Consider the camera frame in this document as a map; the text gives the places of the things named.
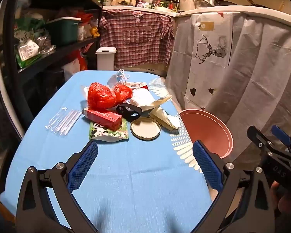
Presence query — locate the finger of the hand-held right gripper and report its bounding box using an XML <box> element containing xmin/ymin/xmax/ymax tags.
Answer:
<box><xmin>247</xmin><ymin>125</ymin><xmax>274</xmax><ymax>156</ymax></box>
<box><xmin>271</xmin><ymin>125</ymin><xmax>291</xmax><ymax>152</ymax></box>

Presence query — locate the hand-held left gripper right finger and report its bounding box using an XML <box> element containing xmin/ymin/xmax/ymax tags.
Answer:
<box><xmin>192</xmin><ymin>139</ymin><xmax>275</xmax><ymax>233</ymax></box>

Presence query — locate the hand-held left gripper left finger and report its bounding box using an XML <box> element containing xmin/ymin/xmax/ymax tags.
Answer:
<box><xmin>16</xmin><ymin>140</ymin><xmax>99</xmax><ymax>233</ymax></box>

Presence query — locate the pink plastic bin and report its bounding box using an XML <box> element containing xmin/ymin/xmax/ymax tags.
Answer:
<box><xmin>179</xmin><ymin>108</ymin><xmax>234</xmax><ymax>160</ymax></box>

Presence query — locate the green panda print pouch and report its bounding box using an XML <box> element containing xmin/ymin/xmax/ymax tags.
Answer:
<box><xmin>89</xmin><ymin>121</ymin><xmax>130</xmax><ymax>142</ymax></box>

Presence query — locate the red cardboard box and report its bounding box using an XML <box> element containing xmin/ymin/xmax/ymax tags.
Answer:
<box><xmin>83</xmin><ymin>108</ymin><xmax>123</xmax><ymax>131</ymax></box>

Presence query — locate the red plastic bag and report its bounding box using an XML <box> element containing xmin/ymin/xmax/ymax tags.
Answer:
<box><xmin>87</xmin><ymin>82</ymin><xmax>133</xmax><ymax>110</ymax></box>

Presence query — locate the blue face mask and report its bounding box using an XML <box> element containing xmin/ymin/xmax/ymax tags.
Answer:
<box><xmin>108</xmin><ymin>68</ymin><xmax>132</xmax><ymax>88</ymax></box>

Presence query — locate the red and white wrapper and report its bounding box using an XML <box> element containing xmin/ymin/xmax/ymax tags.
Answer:
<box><xmin>126</xmin><ymin>81</ymin><xmax>149</xmax><ymax>91</ymax></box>

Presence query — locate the person's right hand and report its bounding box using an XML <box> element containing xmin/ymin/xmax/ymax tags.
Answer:
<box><xmin>269</xmin><ymin>182</ymin><xmax>291</xmax><ymax>233</ymax></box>

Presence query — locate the clear packet of straws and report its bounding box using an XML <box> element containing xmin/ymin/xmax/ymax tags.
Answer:
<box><xmin>45</xmin><ymin>106</ymin><xmax>82</xmax><ymax>136</ymax></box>

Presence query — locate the grey curtain cloth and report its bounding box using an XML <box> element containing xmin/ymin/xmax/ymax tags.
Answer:
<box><xmin>204</xmin><ymin>12</ymin><xmax>291</xmax><ymax>166</ymax></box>

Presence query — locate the beige paper wrapper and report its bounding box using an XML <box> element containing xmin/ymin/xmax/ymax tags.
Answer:
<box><xmin>139</xmin><ymin>95</ymin><xmax>173</xmax><ymax>113</ymax></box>
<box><xmin>148</xmin><ymin>107</ymin><xmax>182</xmax><ymax>132</ymax></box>

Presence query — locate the deer print cloth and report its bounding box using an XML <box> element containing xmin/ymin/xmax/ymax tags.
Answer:
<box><xmin>165</xmin><ymin>11</ymin><xmax>234</xmax><ymax>111</ymax></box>

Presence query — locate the white plastic bag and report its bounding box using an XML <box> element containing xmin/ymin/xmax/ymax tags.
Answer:
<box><xmin>63</xmin><ymin>59</ymin><xmax>82</xmax><ymax>81</ymax></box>

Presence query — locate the orange plastic bag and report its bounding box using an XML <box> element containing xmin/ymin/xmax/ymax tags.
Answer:
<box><xmin>68</xmin><ymin>50</ymin><xmax>88</xmax><ymax>72</ymax></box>

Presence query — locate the white pedal bin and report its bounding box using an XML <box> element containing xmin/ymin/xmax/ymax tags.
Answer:
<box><xmin>95</xmin><ymin>47</ymin><xmax>117</xmax><ymax>71</ymax></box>

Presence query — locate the black shelf rack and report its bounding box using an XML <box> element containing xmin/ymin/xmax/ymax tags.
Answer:
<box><xmin>0</xmin><ymin>0</ymin><xmax>107</xmax><ymax>137</ymax></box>

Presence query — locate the green and white food bag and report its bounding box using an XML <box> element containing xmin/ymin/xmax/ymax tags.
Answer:
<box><xmin>14</xmin><ymin>38</ymin><xmax>43</xmax><ymax>69</ymax></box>

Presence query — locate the white label jar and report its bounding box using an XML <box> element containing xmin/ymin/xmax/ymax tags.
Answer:
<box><xmin>77</xmin><ymin>23</ymin><xmax>85</xmax><ymax>41</ymax></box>

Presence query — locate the green storage box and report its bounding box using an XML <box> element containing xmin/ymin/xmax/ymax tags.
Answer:
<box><xmin>45</xmin><ymin>17</ymin><xmax>82</xmax><ymax>46</ymax></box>

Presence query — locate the red plaid shirt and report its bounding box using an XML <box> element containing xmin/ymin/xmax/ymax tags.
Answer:
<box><xmin>98</xmin><ymin>9</ymin><xmax>175</xmax><ymax>67</ymax></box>

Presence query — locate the metal bowl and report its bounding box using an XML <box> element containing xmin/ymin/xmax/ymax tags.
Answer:
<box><xmin>193</xmin><ymin>0</ymin><xmax>213</xmax><ymax>9</ymax></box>

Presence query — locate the black spice rack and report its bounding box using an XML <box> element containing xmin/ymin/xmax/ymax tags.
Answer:
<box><xmin>152</xmin><ymin>0</ymin><xmax>181</xmax><ymax>11</ymax></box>

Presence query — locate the white kitchen counter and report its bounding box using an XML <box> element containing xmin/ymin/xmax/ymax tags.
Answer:
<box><xmin>101</xmin><ymin>4</ymin><xmax>291</xmax><ymax>31</ymax></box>

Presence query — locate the black looped strap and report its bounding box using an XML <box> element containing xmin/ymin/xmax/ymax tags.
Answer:
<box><xmin>116</xmin><ymin>103</ymin><xmax>143</xmax><ymax>122</ymax></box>

